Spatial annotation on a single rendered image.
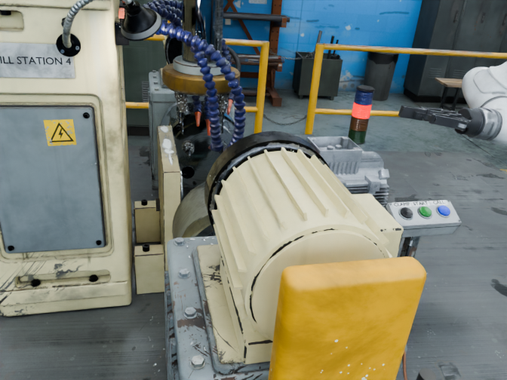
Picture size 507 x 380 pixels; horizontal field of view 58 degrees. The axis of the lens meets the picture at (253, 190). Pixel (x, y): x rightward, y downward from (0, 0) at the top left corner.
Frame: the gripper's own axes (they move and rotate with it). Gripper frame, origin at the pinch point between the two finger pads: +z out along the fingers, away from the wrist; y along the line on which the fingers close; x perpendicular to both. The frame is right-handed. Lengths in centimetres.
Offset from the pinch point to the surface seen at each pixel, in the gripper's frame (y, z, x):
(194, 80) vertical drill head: 9, 61, -2
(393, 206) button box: 22.9, 11.9, 17.4
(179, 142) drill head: -21, 58, 24
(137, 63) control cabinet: -305, 65, 65
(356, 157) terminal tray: 5.1, 14.9, 12.9
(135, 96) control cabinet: -305, 64, 94
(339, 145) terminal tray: -0.4, 18.0, 12.1
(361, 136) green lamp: -27.1, -3.0, 16.8
